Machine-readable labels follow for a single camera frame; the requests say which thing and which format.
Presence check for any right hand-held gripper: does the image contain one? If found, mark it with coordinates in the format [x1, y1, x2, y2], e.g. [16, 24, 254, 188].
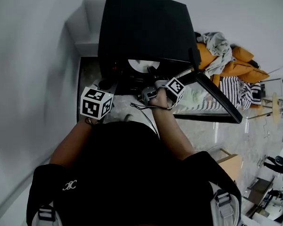
[138, 66, 186, 108]

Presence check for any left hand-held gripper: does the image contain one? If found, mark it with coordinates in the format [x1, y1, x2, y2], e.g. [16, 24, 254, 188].
[80, 79, 118, 120]

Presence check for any person's left forearm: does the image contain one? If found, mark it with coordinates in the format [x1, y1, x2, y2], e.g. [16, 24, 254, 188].
[49, 117, 95, 169]

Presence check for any person's right forearm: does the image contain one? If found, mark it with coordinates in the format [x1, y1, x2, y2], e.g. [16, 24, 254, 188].
[150, 107, 197, 161]

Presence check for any person's right hand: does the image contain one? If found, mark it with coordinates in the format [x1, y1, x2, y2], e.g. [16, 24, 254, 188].
[148, 90, 172, 108]

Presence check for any pale green pillow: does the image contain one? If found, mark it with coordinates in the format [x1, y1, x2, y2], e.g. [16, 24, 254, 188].
[183, 88, 206, 108]

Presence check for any orange cushion with grey label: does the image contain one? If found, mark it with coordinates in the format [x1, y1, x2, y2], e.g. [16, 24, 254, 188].
[196, 42, 219, 71]

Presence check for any crumpled grey garment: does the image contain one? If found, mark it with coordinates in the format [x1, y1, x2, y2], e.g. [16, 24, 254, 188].
[198, 32, 236, 77]

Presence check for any black and white striped blanket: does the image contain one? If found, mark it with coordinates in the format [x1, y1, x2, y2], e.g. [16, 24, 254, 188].
[192, 76, 263, 111]

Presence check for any small orange cushion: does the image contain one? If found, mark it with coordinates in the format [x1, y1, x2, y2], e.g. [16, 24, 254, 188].
[231, 46, 255, 63]

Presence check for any person's black shirt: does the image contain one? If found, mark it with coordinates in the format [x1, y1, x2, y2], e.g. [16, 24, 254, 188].
[25, 121, 242, 226]

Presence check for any thin metal rod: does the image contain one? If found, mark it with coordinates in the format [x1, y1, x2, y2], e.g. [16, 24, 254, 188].
[266, 65, 283, 75]

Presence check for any light wooden table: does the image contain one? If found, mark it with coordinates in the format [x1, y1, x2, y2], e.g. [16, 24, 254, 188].
[216, 148, 244, 182]

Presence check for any round wooden stool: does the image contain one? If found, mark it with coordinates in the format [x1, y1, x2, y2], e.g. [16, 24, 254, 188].
[247, 92, 283, 125]

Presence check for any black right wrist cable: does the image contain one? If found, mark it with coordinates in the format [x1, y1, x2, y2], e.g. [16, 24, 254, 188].
[130, 102, 173, 137]

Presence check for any grey left backpack strap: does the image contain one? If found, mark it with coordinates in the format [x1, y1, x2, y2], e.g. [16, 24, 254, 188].
[31, 202, 63, 226]

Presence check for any grey backpack strap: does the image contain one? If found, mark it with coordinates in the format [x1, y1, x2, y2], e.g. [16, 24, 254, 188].
[208, 181, 241, 226]
[31, 202, 63, 226]

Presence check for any grey right backpack strap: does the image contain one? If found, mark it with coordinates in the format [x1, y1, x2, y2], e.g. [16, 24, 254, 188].
[208, 181, 241, 226]

